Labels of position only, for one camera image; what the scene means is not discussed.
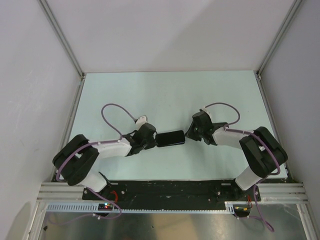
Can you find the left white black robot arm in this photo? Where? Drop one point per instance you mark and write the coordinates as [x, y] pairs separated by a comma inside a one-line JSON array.
[[75, 161]]

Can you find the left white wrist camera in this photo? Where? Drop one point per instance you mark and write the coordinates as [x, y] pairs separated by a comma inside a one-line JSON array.
[[141, 120]]

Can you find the aluminium frame post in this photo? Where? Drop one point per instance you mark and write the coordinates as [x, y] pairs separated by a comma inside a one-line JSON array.
[[49, 14], [280, 34]]

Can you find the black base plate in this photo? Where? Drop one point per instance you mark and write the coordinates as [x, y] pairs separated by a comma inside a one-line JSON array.
[[173, 193]]

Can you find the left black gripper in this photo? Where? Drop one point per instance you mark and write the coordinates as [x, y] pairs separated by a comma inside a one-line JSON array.
[[152, 144]]

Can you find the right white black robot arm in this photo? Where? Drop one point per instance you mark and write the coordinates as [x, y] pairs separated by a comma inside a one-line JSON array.
[[263, 152]]

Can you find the right aluminium frame post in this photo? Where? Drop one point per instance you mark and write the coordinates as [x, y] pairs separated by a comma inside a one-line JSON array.
[[280, 34]]

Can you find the black smartphone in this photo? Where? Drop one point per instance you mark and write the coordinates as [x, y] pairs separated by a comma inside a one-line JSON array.
[[171, 138]]

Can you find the slotted cable duct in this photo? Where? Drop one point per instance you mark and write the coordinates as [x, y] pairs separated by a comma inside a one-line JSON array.
[[101, 207]]

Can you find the left aluminium frame post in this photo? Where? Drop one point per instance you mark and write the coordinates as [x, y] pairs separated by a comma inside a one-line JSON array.
[[49, 14]]

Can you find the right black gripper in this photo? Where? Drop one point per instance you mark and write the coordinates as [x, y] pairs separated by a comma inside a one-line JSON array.
[[190, 134]]

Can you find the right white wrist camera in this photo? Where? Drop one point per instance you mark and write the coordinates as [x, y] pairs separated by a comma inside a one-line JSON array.
[[204, 109]]

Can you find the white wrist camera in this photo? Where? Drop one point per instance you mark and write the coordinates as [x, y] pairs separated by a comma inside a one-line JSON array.
[[141, 120], [204, 109]]

